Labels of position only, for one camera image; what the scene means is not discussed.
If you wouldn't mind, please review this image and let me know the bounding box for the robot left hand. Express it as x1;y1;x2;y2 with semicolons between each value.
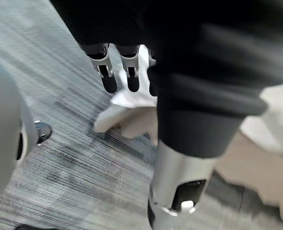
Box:
49;0;283;230

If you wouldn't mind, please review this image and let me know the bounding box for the white bed sheet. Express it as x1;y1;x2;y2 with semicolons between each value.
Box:
93;45;283;163

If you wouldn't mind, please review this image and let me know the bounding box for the silver robot leg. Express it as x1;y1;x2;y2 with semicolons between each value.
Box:
0;56;39;209

